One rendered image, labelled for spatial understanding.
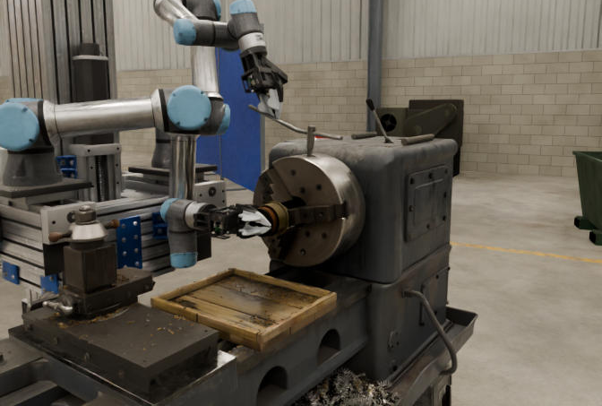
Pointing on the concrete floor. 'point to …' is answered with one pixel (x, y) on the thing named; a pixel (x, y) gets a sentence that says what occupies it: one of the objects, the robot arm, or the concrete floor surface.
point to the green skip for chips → (590, 194)
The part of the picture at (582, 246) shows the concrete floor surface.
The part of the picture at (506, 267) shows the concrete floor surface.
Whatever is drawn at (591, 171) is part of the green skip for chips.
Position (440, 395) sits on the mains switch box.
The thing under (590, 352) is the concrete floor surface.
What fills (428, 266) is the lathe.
